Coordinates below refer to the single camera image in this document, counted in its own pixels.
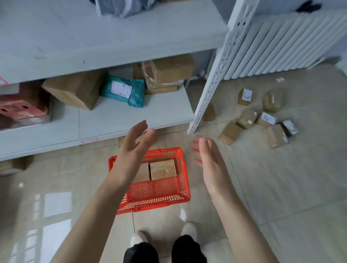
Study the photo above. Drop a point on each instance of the person's right hand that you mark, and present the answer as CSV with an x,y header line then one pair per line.
x,y
215,176

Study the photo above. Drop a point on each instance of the person's left hand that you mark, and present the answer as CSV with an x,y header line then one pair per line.
x,y
130,159

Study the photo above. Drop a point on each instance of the person's right fingers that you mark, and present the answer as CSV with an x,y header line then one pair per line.
x,y
206,151

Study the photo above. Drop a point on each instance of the person's left fingers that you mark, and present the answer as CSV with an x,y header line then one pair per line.
x,y
138,132

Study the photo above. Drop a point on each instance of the person's left forearm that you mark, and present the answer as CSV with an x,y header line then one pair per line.
x,y
89,225

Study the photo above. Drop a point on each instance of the person's right forearm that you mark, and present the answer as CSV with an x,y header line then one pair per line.
x,y
244,233

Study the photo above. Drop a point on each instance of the white shelf board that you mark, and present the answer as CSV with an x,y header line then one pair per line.
x,y
108,40
122,116

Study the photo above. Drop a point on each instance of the plain brown cardboard box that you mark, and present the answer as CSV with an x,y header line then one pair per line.
x,y
209,113

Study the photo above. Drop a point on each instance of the small taped cardboard box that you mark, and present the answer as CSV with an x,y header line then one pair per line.
x,y
143,173
163,169

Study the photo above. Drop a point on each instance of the teal mailer bag white label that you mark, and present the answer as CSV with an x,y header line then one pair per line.
x,y
122,90

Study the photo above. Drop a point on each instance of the pink shelf label sticker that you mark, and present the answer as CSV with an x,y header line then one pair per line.
x,y
89,141

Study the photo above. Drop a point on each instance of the flat cardboard box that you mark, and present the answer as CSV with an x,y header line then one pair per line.
x,y
162,88

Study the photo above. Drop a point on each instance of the pile of small cardboard parcels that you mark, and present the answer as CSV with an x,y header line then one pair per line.
x,y
248,119

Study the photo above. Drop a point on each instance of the cardboard box with red print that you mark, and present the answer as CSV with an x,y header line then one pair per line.
x,y
141,71

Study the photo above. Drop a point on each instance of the red plastic basket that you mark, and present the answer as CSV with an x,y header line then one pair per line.
x,y
157,192

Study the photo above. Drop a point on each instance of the cardboard box with clear tape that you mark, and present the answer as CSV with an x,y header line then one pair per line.
x,y
173,69

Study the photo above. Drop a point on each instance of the large brown cardboard box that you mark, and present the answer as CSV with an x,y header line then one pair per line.
x,y
76,89

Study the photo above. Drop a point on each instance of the person's right white shoe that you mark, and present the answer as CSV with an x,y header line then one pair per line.
x,y
189,230

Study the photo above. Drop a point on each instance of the person's white shoe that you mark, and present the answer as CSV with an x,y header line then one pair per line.
x,y
138,238
189,230

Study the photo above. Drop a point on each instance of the person's right leg black trousers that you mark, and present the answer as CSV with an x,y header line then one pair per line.
x,y
188,250

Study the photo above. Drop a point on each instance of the person's leg black trousers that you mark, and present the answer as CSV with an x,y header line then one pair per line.
x,y
188,250
141,254

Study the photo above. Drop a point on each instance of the person's left white shoe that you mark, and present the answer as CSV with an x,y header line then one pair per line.
x,y
138,238

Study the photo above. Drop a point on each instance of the red and pink carton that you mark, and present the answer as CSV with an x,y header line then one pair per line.
x,y
21,108

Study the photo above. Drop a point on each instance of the person's left leg black trousers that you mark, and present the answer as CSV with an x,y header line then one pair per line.
x,y
141,254

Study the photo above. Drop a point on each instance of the grey plastic bag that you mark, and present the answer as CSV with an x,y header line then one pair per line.
x,y
122,6

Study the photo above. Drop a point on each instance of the cardboard box with white base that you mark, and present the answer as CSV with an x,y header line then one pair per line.
x,y
13,164

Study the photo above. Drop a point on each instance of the white ribbed radiator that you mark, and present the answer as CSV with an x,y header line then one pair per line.
x,y
282,40

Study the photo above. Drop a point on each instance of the black object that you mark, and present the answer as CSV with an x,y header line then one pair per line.
x,y
307,6

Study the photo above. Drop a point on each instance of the white perforated shelf post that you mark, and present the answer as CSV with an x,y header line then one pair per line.
x,y
222,59

